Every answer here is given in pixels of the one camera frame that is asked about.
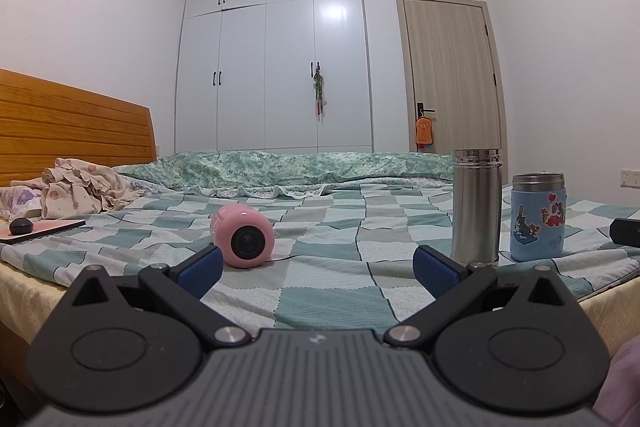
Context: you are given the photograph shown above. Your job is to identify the light wooden door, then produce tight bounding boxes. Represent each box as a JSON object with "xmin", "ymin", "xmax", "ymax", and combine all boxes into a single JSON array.
[{"xmin": 395, "ymin": 0, "xmax": 509, "ymax": 184}]

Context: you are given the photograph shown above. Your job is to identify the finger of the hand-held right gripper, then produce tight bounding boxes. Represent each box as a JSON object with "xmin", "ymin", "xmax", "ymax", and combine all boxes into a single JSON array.
[{"xmin": 609, "ymin": 217, "xmax": 640, "ymax": 249}]

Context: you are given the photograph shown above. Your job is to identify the wooden headboard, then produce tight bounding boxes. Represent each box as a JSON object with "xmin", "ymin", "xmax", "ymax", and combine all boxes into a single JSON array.
[{"xmin": 0, "ymin": 68, "xmax": 156, "ymax": 188}]

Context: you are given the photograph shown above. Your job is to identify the green floral quilt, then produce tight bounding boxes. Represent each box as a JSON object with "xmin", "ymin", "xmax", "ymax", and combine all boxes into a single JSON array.
[{"xmin": 112, "ymin": 150, "xmax": 458, "ymax": 200}]

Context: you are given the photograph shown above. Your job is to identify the stainless steel thermos bottle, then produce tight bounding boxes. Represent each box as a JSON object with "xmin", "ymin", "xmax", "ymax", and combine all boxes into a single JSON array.
[{"xmin": 451, "ymin": 148, "xmax": 502, "ymax": 266}]

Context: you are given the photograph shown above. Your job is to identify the green hanging ornament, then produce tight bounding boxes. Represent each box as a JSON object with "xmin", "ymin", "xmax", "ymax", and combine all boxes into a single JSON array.
[{"xmin": 312, "ymin": 62, "xmax": 327, "ymax": 121}]

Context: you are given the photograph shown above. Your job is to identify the pink flat notebook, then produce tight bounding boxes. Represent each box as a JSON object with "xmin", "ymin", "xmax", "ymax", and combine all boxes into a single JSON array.
[{"xmin": 0, "ymin": 219, "xmax": 87, "ymax": 243}]

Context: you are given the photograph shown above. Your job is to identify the person's pink clothing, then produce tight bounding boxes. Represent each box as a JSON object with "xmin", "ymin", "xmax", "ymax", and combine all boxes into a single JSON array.
[{"xmin": 597, "ymin": 336, "xmax": 640, "ymax": 427}]

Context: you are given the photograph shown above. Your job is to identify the crumpled spotted cream clothes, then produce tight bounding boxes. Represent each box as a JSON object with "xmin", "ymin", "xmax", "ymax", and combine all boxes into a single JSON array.
[{"xmin": 40, "ymin": 157, "xmax": 149, "ymax": 219}]

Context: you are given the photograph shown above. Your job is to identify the purple floral pillow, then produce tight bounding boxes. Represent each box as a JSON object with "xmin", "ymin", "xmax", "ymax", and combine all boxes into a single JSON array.
[{"xmin": 0, "ymin": 186, "xmax": 47, "ymax": 223}]

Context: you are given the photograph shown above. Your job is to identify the pink cup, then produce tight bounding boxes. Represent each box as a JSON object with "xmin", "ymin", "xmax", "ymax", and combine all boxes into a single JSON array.
[{"xmin": 210, "ymin": 203, "xmax": 276, "ymax": 269}]

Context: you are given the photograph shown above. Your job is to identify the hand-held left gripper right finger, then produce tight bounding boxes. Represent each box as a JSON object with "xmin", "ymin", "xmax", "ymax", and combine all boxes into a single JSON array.
[{"xmin": 383, "ymin": 244, "xmax": 582, "ymax": 351}]

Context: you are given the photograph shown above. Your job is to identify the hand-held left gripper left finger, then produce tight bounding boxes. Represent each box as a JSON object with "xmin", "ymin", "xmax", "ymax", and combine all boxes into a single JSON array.
[{"xmin": 65, "ymin": 245, "xmax": 252, "ymax": 351}]

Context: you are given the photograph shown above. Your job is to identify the checkered green bed sheet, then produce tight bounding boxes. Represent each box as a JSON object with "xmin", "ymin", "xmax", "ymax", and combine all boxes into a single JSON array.
[{"xmin": 0, "ymin": 179, "xmax": 640, "ymax": 329}]

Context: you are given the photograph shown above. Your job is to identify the blue cup with cartoon stickers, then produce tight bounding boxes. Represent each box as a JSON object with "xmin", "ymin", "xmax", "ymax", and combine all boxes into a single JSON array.
[{"xmin": 510, "ymin": 173, "xmax": 566, "ymax": 263}]

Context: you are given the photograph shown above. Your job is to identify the beige mattress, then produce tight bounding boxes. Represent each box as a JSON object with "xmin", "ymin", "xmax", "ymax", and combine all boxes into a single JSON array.
[{"xmin": 0, "ymin": 257, "xmax": 640, "ymax": 360}]

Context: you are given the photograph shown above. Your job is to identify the white wardrobe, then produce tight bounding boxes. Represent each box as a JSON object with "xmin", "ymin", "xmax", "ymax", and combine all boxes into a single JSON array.
[{"xmin": 174, "ymin": 0, "xmax": 374, "ymax": 155}]

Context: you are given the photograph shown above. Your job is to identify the orange hanging ornament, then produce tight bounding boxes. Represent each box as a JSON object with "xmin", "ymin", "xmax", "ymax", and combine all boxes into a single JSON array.
[{"xmin": 415, "ymin": 117, "xmax": 434, "ymax": 146}]

